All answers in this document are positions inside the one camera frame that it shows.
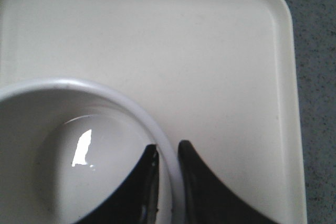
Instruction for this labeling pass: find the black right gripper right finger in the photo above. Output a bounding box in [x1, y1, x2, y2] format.
[178, 140, 274, 223]

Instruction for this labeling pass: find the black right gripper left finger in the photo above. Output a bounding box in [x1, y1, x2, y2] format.
[78, 144, 159, 223]

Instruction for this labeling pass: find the white smiley mug black handle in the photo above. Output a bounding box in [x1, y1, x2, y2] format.
[1, 78, 185, 223]

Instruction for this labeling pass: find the cream rectangular tray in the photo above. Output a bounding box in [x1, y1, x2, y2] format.
[1, 0, 307, 223]

